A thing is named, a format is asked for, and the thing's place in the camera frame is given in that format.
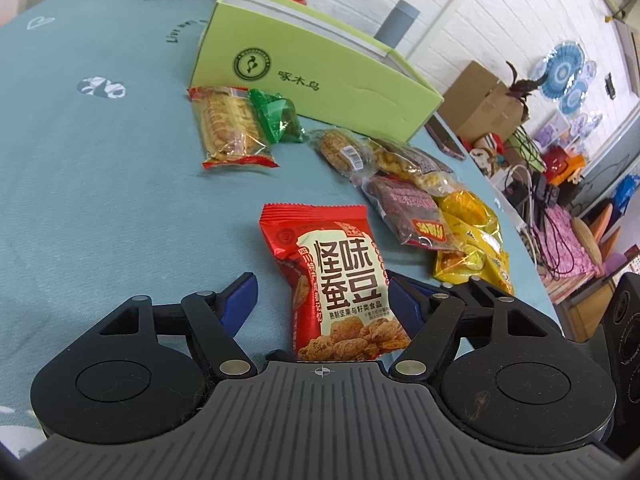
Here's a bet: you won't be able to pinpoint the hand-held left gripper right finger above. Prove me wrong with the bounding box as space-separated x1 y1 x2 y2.
387 271 566 381

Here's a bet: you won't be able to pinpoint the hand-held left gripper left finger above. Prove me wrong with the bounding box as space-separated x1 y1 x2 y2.
70 272 258 380

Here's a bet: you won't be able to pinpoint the red broad bean packet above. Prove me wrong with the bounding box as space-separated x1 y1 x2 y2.
259 204 412 363

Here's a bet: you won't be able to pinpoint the yellow snack packet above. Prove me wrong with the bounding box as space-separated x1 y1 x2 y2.
432 190 516 296

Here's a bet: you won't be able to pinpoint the dark brown snack packet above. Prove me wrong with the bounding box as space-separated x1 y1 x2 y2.
362 175 453 252

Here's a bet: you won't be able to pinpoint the clear round cake packet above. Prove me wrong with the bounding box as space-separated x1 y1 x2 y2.
307 129 376 181

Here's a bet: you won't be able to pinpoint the red-ended cracker packet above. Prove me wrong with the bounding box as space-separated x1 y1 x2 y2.
189 85 279 171

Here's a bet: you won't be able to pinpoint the small green snack packet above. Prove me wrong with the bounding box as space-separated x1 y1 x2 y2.
249 89 306 144

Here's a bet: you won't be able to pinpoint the green cardboard box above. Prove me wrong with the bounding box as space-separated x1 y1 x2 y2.
189 0 445 142

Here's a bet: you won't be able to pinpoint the pink patterned cloth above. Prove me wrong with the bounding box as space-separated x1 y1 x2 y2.
530 207 608 283

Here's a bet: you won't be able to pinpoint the beige woven cushion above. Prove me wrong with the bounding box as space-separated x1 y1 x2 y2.
572 217 606 276

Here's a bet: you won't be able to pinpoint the dark smartphone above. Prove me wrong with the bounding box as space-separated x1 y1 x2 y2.
426 115 466 161

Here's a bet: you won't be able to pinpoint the small doll figure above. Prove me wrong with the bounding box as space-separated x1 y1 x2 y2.
472 134 511 176

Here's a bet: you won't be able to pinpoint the orange toy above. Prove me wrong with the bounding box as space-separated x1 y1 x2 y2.
565 155 587 183

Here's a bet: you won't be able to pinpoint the red toy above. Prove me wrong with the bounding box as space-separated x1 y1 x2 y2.
542 145 571 183

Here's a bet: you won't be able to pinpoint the green patterned bag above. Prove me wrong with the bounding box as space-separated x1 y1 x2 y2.
510 127 543 171

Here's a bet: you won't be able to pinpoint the brown cardboard box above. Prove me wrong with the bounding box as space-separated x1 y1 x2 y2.
437 61 526 143

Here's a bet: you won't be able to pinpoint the dark dried plant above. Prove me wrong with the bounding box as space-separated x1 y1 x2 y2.
505 60 546 121

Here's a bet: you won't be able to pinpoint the small blue paper fan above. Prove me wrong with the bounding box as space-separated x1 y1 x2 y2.
560 72 597 116

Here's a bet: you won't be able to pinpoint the grey bottle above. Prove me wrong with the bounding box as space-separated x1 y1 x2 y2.
375 1 420 48

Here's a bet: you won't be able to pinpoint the large blue paper fan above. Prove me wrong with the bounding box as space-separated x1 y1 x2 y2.
542 42 586 98

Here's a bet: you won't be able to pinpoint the black chargers with cables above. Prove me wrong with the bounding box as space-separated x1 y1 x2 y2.
507 165 568 281

